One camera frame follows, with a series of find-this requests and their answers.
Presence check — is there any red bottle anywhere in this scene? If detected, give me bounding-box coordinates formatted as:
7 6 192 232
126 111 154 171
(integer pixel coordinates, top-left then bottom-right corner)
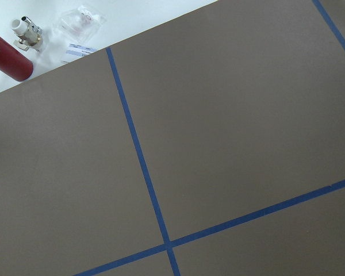
0 36 34 82

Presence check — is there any clear plastic parts bag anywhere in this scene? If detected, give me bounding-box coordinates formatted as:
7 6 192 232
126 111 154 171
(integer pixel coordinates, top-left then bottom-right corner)
54 3 106 44

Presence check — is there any metal valve fitting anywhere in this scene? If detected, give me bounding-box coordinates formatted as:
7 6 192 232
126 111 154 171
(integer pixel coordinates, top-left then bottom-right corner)
10 16 44 52

